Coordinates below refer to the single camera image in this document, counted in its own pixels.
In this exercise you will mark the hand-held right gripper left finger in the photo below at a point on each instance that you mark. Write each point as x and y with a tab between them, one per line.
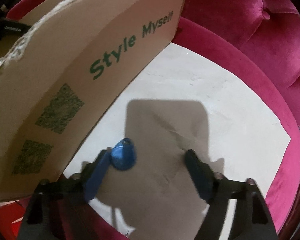
97	177

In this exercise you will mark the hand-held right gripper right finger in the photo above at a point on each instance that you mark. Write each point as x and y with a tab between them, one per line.
200	177

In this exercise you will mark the blue key fob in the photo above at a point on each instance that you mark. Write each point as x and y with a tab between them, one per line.
123	157

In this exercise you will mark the cardboard box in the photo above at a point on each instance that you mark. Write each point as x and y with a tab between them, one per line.
65	55

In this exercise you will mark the flat cardboard sheet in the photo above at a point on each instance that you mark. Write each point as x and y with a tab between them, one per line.
227	100

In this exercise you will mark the red velvet tufted sofa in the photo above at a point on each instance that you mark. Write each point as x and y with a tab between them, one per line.
240	17

